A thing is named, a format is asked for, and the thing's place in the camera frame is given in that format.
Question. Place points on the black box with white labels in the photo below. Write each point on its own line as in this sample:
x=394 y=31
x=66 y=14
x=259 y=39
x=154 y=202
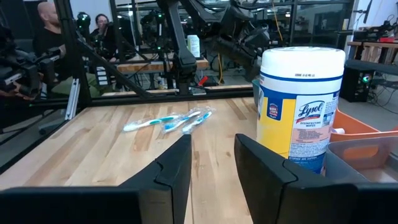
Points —
x=101 y=76

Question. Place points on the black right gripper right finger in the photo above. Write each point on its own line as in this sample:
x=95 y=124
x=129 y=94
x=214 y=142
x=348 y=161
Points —
x=267 y=193

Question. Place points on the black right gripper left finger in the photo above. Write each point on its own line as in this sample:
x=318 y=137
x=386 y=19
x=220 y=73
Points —
x=169 y=193

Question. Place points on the person's hand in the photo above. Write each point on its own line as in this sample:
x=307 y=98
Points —
x=18 y=93

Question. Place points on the black computer tower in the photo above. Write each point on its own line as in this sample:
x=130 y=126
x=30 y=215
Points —
x=356 y=83

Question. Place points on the wooden bench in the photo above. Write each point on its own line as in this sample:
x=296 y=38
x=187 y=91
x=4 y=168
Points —
x=370 y=53

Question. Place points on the person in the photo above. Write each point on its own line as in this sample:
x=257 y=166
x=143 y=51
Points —
x=107 y=40
x=46 y=40

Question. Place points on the robot arm with green light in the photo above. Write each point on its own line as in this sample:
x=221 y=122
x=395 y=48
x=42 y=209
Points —
x=152 y=26
x=83 y=23

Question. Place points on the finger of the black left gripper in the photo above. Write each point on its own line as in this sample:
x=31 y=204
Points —
x=233 y=56
x=253 y=70

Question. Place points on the teal plastic bin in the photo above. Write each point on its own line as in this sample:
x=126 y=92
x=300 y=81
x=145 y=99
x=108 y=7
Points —
x=255 y=91

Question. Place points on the translucent grey plastic bin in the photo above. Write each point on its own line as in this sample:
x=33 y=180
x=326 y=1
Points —
x=334 y=165

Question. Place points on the orange plastic bin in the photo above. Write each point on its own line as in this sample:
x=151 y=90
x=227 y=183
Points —
x=351 y=124

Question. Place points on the small white toothpaste tube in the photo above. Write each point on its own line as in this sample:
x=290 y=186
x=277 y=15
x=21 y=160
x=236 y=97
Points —
x=338 y=130

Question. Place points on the Lysol wipes canister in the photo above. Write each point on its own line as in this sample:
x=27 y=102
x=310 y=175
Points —
x=298 y=93

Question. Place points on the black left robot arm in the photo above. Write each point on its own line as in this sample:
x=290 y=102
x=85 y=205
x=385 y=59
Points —
x=182 y=56

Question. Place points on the wrapped green toothbrush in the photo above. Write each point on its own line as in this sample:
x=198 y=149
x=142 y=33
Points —
x=146 y=124

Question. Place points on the silver aluminium extrusion bar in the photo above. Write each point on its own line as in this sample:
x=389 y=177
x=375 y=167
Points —
x=73 y=96

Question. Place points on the wood-top table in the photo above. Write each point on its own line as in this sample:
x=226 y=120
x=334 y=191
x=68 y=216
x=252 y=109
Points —
x=149 y=66

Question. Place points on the small red object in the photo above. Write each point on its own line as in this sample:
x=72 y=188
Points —
x=202 y=81

